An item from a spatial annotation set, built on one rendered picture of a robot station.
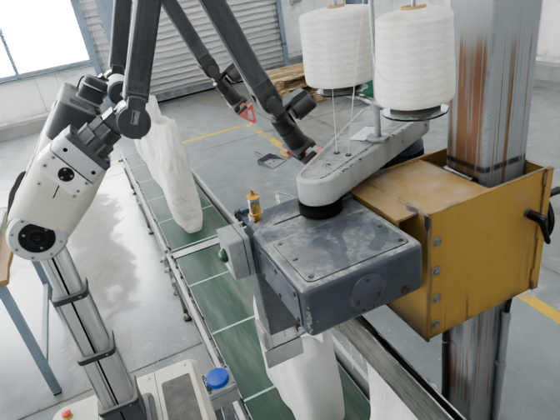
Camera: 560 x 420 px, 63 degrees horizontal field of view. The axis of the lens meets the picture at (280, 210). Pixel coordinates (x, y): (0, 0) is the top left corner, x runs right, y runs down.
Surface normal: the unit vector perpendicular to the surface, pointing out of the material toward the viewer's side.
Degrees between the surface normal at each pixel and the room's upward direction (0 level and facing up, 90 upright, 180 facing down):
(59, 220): 115
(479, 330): 90
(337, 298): 90
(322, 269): 0
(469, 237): 90
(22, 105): 90
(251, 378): 0
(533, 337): 0
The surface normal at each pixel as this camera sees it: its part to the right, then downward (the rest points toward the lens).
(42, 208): 0.04, 0.80
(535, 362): -0.14, -0.87
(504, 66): 0.41, 0.37
